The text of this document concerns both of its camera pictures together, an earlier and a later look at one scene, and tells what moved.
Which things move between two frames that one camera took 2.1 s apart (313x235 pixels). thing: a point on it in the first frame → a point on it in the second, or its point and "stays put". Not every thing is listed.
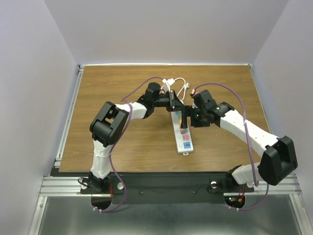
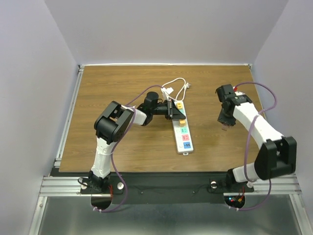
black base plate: (162, 189) stays put
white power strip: (184, 141) stays put
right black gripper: (188, 111) → (231, 121)
